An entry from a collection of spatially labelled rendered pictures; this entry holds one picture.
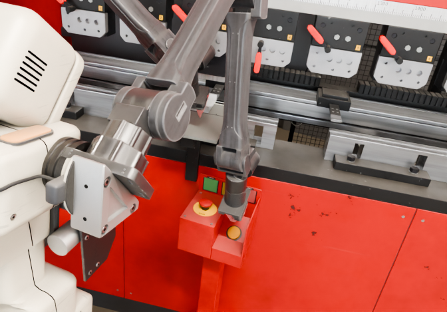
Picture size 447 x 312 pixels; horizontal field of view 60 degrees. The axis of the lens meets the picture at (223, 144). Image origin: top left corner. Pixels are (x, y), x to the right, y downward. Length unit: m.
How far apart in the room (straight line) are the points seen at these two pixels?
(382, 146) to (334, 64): 0.32
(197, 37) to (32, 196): 0.36
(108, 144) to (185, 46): 0.22
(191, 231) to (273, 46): 0.60
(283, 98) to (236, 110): 0.66
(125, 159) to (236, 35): 0.43
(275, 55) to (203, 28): 0.54
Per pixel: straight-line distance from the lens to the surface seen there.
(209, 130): 1.13
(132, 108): 0.59
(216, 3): 0.74
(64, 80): 0.64
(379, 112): 1.59
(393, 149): 1.36
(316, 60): 1.21
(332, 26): 1.20
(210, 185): 1.22
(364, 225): 1.36
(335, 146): 1.33
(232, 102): 0.89
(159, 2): 1.26
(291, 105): 1.54
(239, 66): 0.88
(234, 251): 1.16
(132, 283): 1.74
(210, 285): 1.34
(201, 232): 1.13
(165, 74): 0.64
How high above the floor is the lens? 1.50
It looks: 28 degrees down
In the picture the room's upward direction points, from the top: 7 degrees clockwise
